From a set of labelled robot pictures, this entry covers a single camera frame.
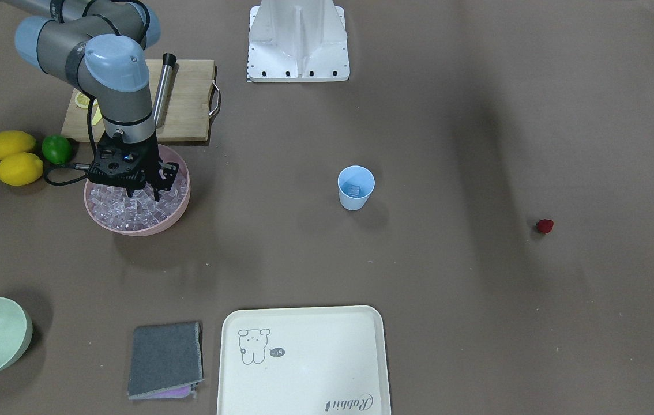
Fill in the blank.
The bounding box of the ice cube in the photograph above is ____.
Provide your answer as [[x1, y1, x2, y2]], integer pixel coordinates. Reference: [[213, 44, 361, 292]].
[[346, 184, 362, 199]]

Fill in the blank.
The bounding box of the green lime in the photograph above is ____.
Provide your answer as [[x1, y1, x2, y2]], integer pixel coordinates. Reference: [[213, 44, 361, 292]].
[[40, 135, 73, 165]]

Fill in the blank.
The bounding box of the lemon slice upper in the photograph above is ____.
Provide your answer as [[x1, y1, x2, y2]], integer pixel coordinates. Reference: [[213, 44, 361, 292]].
[[74, 92, 92, 110]]

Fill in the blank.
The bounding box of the yellow lemon lower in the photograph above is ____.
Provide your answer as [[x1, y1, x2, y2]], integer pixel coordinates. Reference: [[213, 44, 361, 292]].
[[0, 152, 43, 186]]

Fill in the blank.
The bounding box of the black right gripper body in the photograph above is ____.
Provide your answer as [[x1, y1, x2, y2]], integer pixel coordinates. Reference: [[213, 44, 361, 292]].
[[87, 133, 161, 191]]

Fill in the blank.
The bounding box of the pink bowl of ice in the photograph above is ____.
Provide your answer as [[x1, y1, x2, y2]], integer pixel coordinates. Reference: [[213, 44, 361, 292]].
[[84, 145, 191, 236]]

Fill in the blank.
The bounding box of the steel cylinder tool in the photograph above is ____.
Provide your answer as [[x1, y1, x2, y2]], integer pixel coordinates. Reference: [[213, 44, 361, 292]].
[[153, 52, 177, 129]]

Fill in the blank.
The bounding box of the wooden cutting board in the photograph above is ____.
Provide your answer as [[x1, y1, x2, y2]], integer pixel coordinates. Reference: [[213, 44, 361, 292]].
[[61, 59, 219, 145]]

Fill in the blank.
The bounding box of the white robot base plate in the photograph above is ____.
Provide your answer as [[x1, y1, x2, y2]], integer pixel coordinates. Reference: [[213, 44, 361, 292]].
[[246, 1, 351, 82]]

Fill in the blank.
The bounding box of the grey folded cloth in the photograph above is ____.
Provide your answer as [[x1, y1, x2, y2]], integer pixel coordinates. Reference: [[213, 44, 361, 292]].
[[127, 321, 205, 400]]

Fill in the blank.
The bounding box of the red strawberry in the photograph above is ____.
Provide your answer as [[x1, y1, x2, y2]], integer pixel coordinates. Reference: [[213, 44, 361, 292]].
[[535, 218, 555, 235]]

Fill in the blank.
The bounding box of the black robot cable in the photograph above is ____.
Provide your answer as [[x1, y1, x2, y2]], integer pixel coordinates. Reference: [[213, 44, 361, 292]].
[[43, 98, 103, 187]]

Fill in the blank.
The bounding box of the light blue plastic cup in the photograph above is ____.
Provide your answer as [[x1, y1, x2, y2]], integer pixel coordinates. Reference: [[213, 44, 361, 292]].
[[337, 165, 375, 211]]

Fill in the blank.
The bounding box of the yellow lemon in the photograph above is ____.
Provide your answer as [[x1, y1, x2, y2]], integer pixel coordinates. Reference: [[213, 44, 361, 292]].
[[0, 130, 37, 160], [0, 152, 43, 186]]

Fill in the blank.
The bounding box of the yellow lemon upper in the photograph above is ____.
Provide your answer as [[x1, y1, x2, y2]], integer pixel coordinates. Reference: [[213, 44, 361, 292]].
[[0, 130, 37, 160]]

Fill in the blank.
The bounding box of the cream rabbit tray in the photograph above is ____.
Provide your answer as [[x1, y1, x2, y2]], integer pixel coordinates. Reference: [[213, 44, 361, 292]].
[[216, 305, 392, 414]]

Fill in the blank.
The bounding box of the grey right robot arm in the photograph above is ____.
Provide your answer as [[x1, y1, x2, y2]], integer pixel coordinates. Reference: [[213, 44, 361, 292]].
[[10, 1, 179, 199]]

